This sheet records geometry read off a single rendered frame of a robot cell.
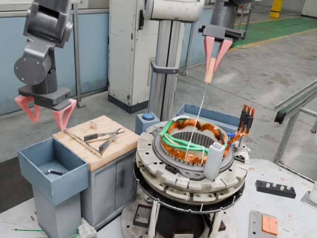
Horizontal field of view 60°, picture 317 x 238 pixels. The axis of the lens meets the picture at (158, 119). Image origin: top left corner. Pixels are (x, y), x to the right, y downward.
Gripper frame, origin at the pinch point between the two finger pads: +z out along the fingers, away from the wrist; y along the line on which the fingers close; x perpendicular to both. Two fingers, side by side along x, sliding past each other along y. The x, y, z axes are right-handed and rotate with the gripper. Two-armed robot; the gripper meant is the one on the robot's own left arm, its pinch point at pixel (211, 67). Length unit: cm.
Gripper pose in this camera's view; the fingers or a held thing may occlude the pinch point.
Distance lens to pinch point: 70.0
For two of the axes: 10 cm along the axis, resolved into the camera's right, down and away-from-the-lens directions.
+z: -2.2, 9.6, 1.5
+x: 0.9, -1.4, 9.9
